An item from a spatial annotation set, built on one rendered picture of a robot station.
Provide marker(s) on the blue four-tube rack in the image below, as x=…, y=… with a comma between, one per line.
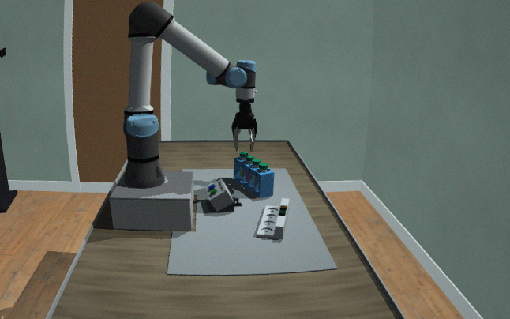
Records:
x=265, y=189

